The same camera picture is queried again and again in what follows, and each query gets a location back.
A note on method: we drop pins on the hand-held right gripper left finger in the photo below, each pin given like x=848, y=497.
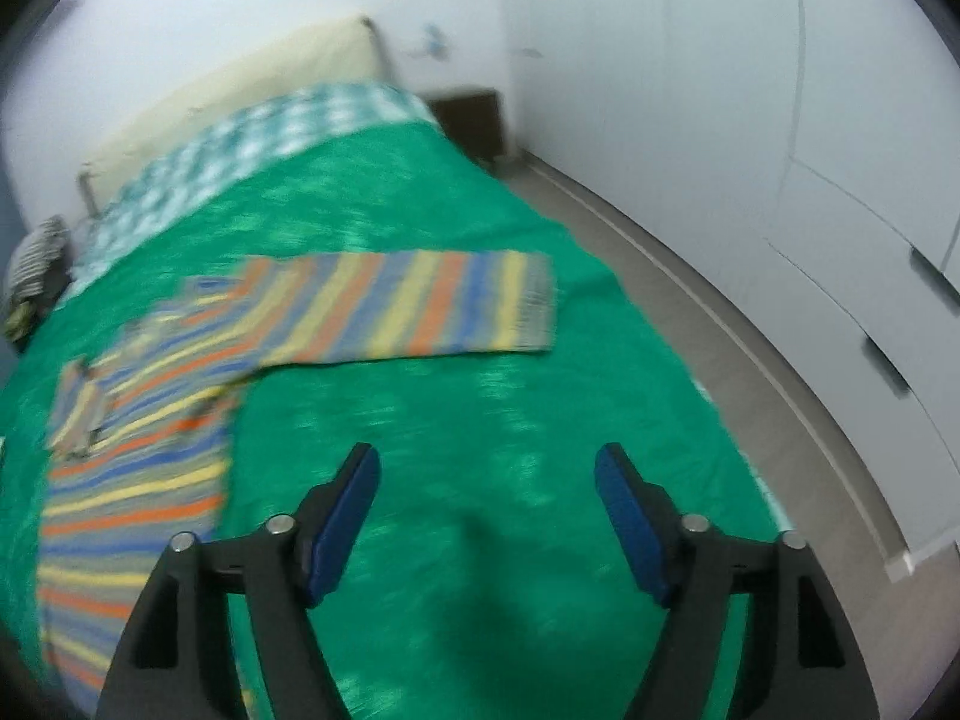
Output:
x=341, y=525

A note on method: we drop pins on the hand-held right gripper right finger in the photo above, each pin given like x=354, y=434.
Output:
x=634, y=525

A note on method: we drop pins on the cream padded headboard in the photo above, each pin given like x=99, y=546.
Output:
x=262, y=67

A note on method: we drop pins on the grey striped cloth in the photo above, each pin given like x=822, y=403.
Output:
x=37, y=255

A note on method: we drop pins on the striped knit sweater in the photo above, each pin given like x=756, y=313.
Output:
x=375, y=315

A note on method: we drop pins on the dark wooden nightstand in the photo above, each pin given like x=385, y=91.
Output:
x=472, y=124

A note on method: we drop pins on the white wardrobe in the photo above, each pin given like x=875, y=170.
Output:
x=712, y=90

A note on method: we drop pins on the green floral bedspread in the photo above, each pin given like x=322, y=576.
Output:
x=487, y=427

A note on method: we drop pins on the green checked bed sheet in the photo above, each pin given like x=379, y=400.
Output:
x=225, y=157

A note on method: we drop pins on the yellow-green cloth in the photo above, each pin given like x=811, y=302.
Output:
x=19, y=322

